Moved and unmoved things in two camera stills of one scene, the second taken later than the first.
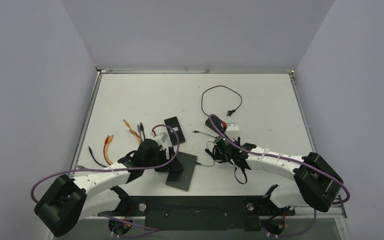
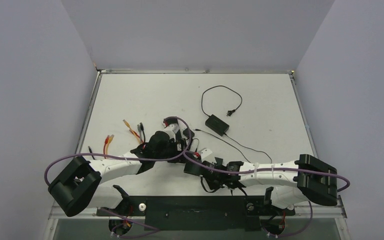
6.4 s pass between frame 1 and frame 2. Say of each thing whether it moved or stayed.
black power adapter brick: stayed
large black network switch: moved
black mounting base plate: stayed
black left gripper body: moved
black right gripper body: moved
